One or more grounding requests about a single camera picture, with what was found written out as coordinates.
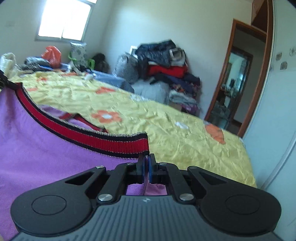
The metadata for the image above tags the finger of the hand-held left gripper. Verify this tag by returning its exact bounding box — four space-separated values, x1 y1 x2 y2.
0 71 21 92

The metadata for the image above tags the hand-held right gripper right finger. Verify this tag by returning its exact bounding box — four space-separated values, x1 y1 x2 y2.
149 153 232 205

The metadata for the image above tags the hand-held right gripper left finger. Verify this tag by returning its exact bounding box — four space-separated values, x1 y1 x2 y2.
59 153 147 205

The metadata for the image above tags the purple sweater with red collar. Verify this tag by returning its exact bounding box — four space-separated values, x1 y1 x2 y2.
0 82 171 240

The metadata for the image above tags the heap of dark clothes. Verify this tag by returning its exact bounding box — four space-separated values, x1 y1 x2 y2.
20 57 70 73

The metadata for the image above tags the pile of folded clothes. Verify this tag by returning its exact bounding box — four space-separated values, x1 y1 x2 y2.
134 40 202 117

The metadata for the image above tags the white quilted bag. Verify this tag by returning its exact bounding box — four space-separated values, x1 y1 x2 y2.
0 53 18 77

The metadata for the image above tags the yellow floral bedspread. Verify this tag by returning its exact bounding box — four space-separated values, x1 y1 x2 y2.
9 71 258 189

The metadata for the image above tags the orange plastic bag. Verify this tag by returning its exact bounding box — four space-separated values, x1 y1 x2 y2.
41 46 62 68

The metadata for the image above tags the grey bundle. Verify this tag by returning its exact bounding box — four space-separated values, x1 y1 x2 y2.
131 80 172 105

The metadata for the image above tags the floral pillow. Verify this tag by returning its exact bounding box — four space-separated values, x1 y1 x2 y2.
70 42 88 63

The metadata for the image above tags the window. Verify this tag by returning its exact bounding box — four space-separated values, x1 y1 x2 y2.
35 0 97 42

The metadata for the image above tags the blue blanket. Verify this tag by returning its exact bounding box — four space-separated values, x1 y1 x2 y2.
93 71 135 93

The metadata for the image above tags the dark fuzzy bag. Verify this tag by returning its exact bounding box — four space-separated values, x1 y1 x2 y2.
92 53 111 73

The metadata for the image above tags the checkered bag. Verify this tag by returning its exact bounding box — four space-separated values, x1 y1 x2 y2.
112 53 139 84

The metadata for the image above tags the white wardrobe with stickers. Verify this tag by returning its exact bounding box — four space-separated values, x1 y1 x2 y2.
242 0 296 232

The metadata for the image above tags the wooden door frame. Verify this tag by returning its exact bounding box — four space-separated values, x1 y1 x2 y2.
204 19 269 138

